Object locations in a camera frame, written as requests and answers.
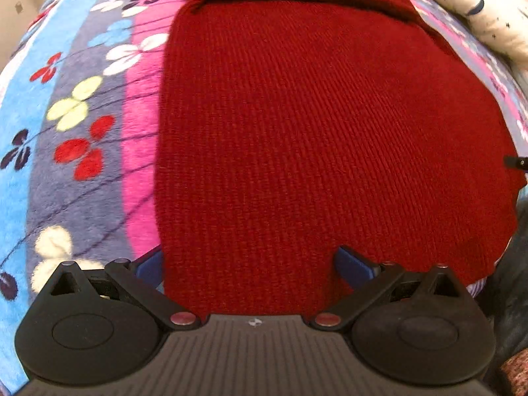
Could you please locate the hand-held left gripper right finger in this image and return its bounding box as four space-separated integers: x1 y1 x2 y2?
307 245 471 331

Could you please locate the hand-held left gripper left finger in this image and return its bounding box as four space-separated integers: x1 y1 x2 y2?
39 247 199 331

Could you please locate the red knit sweater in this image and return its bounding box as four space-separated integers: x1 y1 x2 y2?
154 0 528 318

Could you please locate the dark cloth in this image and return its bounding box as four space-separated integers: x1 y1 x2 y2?
480 214 528 384

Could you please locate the floral striped blanket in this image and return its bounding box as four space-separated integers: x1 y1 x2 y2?
0 0 528 392

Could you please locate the star and moon print pillow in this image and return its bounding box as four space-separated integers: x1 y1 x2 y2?
400 0 528 64

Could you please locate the orange patterned clothing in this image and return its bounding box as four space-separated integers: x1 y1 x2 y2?
498 352 528 396

